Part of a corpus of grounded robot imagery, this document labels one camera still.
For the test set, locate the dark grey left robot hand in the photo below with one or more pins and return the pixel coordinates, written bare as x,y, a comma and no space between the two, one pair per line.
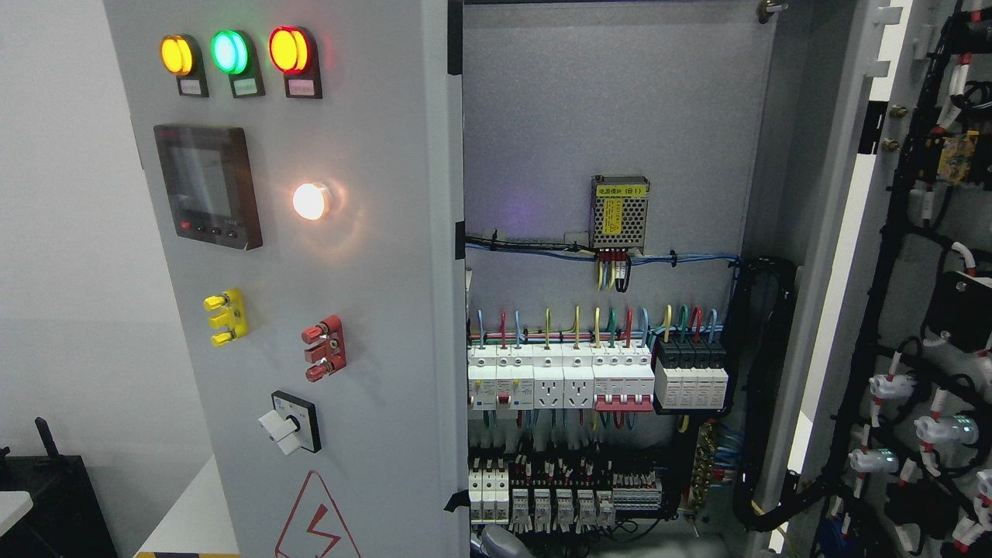
495,541

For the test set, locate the grey cabinet door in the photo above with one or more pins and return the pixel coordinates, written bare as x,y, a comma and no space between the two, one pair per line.
894,425
370,120

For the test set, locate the lower relay terminal row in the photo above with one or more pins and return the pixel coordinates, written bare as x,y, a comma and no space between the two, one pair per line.
562,492

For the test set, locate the white socket breaker row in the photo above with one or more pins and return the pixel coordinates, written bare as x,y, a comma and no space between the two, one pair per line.
607,377

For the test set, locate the red electric hazard warning sticker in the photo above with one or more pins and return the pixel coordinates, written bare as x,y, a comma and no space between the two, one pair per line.
315,527

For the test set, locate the black surge protector modules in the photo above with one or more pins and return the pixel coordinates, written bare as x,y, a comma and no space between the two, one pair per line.
689,376

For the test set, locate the metal mesh power supply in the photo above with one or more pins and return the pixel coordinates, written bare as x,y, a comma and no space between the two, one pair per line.
619,211

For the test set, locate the white glowing indicator light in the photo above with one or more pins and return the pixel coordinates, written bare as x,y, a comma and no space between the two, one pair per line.
312,200

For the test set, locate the black box at lower left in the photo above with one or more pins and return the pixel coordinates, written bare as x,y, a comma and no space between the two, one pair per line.
65,518

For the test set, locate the black digital power meter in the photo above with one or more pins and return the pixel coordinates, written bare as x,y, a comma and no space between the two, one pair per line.
207,175

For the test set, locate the red indicator light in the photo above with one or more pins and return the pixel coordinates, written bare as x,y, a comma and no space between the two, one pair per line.
291,49

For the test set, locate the green indicator light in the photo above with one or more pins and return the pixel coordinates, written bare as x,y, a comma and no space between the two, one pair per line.
232,52

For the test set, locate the yellow indicator light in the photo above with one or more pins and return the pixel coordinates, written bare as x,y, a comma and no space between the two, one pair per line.
180,54

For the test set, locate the white rotary selector switch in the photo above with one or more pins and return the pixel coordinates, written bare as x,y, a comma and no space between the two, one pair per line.
292,423

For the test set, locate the red terminal post block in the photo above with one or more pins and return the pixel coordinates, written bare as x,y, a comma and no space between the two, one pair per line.
326,348

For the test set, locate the yellow terminal post block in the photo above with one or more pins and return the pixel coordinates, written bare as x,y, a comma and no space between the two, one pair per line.
227,314

